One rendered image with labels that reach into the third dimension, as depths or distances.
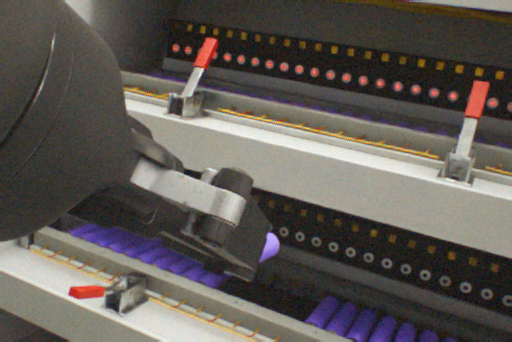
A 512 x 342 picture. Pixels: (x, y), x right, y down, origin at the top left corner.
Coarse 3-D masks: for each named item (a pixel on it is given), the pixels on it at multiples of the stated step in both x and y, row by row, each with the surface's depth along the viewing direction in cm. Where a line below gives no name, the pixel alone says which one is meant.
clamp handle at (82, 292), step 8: (120, 280) 51; (72, 288) 45; (80, 288) 45; (88, 288) 46; (96, 288) 47; (104, 288) 48; (112, 288) 49; (120, 288) 50; (72, 296) 44; (80, 296) 44; (88, 296) 45; (96, 296) 46
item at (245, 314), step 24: (48, 240) 59; (72, 240) 59; (96, 264) 57; (120, 264) 55; (144, 264) 55; (168, 288) 53; (192, 288) 52; (216, 312) 51; (240, 312) 50; (264, 312) 49; (288, 336) 48; (312, 336) 47; (336, 336) 47
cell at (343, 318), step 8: (344, 304) 54; (352, 304) 54; (344, 312) 52; (352, 312) 53; (336, 320) 51; (344, 320) 51; (352, 320) 53; (328, 328) 49; (336, 328) 49; (344, 328) 50
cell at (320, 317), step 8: (328, 296) 55; (320, 304) 54; (328, 304) 54; (336, 304) 55; (312, 312) 52; (320, 312) 52; (328, 312) 52; (312, 320) 50; (320, 320) 51; (328, 320) 52; (320, 328) 50
